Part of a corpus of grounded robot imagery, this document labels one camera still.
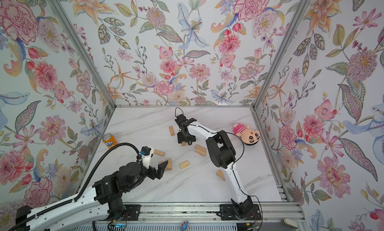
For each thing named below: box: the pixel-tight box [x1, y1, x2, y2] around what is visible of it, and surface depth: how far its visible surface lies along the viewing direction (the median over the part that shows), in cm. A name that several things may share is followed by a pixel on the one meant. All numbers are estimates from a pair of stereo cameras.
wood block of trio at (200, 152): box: [194, 148, 207, 157], surface depth 97 cm
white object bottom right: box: [281, 218, 298, 229], surface depth 71 cm
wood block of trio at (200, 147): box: [195, 144, 207, 152], surface depth 100 cm
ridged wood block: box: [179, 160, 190, 170], surface depth 92 cm
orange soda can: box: [102, 133, 118, 149], surface depth 92 cm
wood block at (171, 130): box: [168, 126, 175, 136], surface depth 109 cm
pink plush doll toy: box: [233, 123, 261, 146], surface depth 97 cm
